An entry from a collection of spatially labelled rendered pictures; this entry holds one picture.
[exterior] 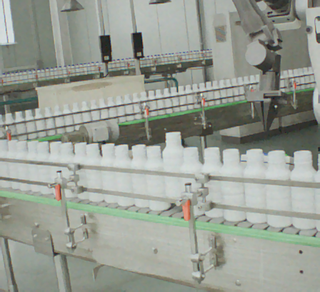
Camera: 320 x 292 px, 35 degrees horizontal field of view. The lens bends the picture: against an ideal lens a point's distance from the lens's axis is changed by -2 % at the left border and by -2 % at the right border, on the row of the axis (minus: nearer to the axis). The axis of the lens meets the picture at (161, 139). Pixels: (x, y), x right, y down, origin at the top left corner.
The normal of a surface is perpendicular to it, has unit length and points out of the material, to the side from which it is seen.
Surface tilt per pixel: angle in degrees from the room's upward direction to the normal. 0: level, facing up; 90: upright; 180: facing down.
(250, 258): 90
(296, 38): 90
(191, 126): 90
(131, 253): 90
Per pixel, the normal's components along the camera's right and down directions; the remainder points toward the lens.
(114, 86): 0.54, 0.08
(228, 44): -0.84, 0.18
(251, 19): -0.39, 0.36
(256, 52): -0.57, -0.14
